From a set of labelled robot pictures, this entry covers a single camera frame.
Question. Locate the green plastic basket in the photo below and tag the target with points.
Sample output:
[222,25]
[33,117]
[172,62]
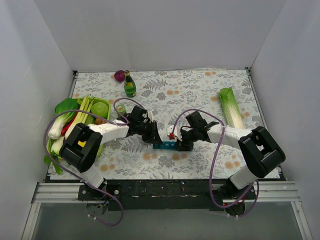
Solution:
[90,120]

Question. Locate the celery stalks toy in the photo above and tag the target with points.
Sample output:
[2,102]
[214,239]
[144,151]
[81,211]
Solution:
[80,117]

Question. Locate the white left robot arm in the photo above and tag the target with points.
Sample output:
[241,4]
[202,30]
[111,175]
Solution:
[81,147]

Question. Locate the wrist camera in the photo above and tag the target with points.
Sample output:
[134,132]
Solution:
[173,133]
[151,114]

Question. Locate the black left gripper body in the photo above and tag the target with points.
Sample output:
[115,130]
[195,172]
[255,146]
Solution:
[151,130]

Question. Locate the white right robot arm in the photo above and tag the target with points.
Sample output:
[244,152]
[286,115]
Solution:
[259,149]

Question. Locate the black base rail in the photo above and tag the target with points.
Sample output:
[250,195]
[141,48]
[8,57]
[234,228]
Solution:
[155,194]

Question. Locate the round green cabbage toy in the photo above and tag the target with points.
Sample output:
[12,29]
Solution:
[100,109]

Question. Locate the red onion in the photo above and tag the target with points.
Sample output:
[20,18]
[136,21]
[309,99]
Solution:
[120,76]

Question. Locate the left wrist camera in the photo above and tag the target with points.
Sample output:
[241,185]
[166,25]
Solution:
[151,114]

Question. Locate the small white green vegetable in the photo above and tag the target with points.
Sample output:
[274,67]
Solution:
[57,145]

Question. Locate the brown mushroom toy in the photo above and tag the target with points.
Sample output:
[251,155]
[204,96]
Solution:
[99,121]

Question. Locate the napa cabbage on table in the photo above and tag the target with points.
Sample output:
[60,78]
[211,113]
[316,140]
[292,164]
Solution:
[230,108]

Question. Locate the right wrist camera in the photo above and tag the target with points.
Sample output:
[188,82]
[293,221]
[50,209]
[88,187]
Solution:
[173,133]

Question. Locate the green glass bottle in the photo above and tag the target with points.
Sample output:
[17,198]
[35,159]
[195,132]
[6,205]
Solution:
[129,85]

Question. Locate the red chili pepper toy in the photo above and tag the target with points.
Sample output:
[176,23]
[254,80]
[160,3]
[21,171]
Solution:
[68,124]

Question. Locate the teal weekly pill organizer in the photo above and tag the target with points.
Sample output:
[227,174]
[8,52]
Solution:
[166,145]

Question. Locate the green pill bottle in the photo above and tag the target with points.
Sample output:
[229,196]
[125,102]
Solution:
[121,111]

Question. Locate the bok choy toy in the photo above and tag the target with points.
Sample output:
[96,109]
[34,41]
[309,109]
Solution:
[59,123]

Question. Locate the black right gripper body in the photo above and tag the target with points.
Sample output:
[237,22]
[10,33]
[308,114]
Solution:
[184,137]

